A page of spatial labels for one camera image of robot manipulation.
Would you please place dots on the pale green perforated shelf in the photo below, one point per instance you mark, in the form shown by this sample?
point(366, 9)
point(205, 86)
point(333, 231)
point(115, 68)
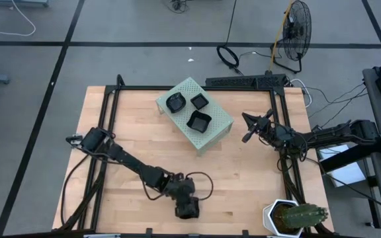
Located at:
point(217, 129)

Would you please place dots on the black aluminium table frame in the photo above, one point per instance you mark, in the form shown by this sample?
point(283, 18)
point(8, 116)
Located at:
point(137, 88)

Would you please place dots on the white faceted plant pot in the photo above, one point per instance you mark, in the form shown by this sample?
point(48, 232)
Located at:
point(268, 218)

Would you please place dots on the black round ruffled plate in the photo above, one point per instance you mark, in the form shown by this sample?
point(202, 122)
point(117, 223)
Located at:
point(176, 103)

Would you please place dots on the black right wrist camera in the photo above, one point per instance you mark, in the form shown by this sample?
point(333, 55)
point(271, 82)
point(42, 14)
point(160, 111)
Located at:
point(269, 114)

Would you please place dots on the black floor fan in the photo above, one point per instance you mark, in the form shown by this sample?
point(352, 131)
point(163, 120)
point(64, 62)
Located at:
point(297, 33)

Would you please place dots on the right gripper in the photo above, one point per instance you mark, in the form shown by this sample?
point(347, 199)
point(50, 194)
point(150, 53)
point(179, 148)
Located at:
point(266, 129)

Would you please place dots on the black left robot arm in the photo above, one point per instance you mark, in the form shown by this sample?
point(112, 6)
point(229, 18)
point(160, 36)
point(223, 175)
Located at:
point(127, 160)

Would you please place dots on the green cactus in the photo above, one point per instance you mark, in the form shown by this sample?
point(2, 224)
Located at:
point(304, 215)

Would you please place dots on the large black wavy square plate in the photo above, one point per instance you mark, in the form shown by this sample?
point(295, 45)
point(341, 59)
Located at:
point(198, 122)

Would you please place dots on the small black square plate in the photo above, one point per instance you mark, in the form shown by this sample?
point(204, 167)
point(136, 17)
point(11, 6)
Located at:
point(199, 102)

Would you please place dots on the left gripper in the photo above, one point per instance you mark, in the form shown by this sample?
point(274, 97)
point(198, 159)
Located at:
point(187, 206)

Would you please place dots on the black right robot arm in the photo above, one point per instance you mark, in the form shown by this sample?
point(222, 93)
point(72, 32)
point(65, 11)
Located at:
point(329, 135)

